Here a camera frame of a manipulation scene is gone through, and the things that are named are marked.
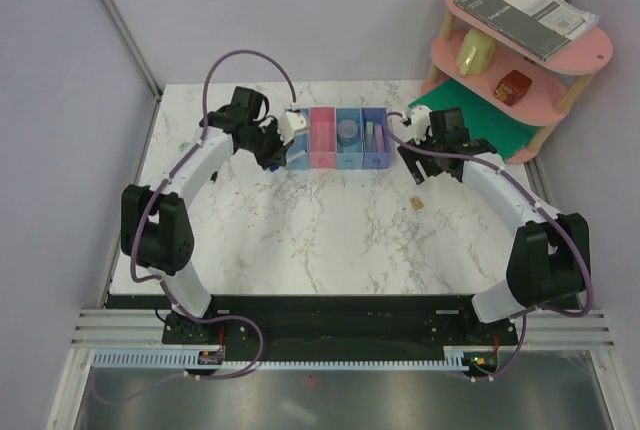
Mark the grey setup guide booklet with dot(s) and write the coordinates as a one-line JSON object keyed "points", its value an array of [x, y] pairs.
{"points": [[542, 27]]}

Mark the white cable duct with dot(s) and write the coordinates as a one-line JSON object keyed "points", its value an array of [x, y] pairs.
{"points": [[205, 361]]}

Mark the light blue drawer box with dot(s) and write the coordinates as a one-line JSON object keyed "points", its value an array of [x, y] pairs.
{"points": [[301, 142]]}

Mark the pink highlighter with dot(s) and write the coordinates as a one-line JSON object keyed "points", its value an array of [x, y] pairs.
{"points": [[379, 139]]}

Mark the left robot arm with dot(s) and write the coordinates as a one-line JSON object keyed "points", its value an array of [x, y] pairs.
{"points": [[156, 233]]}

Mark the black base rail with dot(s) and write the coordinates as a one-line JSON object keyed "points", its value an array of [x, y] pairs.
{"points": [[328, 328]]}

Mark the small yellow eraser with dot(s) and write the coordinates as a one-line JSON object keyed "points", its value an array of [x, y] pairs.
{"points": [[416, 203]]}

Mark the red brown cube box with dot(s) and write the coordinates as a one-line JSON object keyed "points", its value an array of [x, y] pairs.
{"points": [[512, 87]]}

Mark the purple drawer box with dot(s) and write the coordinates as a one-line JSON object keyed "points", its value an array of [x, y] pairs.
{"points": [[374, 160]]}

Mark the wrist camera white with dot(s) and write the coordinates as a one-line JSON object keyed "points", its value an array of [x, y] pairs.
{"points": [[292, 124], [417, 120]]}

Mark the long green highlighter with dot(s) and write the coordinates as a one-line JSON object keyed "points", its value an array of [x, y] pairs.
{"points": [[369, 136]]}

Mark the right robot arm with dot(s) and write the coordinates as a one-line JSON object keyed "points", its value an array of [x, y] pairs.
{"points": [[550, 254]]}

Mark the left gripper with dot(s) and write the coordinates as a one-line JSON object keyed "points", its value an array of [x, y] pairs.
{"points": [[278, 156]]}

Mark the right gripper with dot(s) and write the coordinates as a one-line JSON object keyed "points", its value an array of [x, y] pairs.
{"points": [[411, 157]]}

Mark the jar of rubber bands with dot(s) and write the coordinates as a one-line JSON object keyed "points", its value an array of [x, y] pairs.
{"points": [[347, 132]]}

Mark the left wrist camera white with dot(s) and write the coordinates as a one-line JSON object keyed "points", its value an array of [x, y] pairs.
{"points": [[292, 124]]}

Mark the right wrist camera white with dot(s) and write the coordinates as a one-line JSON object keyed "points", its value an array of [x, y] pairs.
{"points": [[417, 120]]}

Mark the pink three-tier shelf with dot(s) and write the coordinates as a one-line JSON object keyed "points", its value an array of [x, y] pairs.
{"points": [[556, 84]]}

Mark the green folder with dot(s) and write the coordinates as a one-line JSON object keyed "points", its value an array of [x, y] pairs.
{"points": [[483, 119]]}

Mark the teal blue drawer box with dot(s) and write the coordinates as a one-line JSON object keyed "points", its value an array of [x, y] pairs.
{"points": [[350, 158]]}

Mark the pink drawer box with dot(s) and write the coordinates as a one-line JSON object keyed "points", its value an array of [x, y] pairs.
{"points": [[322, 140]]}

